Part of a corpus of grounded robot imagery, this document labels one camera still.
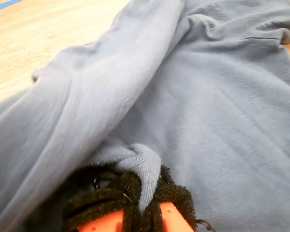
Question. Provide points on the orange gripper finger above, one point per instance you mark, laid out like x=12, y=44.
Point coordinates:
x=174, y=198
x=99, y=200

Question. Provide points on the blue T-shirt with print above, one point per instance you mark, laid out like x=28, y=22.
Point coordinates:
x=207, y=108

